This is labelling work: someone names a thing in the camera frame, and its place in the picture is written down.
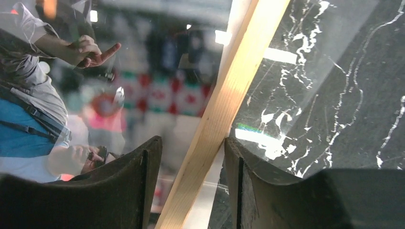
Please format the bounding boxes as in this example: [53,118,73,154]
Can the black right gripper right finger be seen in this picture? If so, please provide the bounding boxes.
[224,137,405,229]

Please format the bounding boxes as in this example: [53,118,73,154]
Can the wooden picture frame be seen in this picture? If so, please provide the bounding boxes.
[156,0,289,229]

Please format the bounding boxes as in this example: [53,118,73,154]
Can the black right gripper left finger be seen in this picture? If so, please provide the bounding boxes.
[0,136,162,229]

